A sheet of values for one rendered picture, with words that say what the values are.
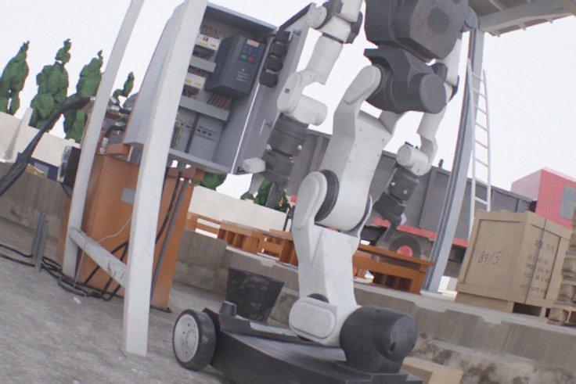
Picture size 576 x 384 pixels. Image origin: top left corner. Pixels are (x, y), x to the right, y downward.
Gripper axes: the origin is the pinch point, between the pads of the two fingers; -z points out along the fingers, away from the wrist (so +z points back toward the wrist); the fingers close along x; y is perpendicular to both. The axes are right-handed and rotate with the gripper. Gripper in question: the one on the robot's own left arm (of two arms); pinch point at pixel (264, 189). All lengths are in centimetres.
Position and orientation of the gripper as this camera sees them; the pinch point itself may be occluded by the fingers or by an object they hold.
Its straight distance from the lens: 172.6
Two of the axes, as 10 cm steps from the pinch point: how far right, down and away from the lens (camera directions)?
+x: -4.6, -3.1, 8.3
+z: 4.0, -9.1, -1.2
